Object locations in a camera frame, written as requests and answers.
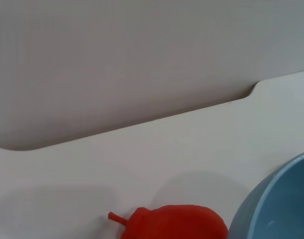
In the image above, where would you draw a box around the blue bowl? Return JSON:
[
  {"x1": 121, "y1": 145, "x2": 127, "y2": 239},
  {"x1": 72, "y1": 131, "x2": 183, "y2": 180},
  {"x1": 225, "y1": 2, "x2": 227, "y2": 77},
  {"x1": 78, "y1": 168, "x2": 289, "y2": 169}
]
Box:
[{"x1": 227, "y1": 150, "x2": 304, "y2": 239}]

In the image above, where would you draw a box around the red toy pepper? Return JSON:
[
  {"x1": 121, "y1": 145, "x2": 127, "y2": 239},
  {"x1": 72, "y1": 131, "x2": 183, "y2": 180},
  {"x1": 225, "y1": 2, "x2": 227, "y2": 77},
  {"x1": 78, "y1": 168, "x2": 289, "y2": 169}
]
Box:
[{"x1": 107, "y1": 204, "x2": 229, "y2": 239}]

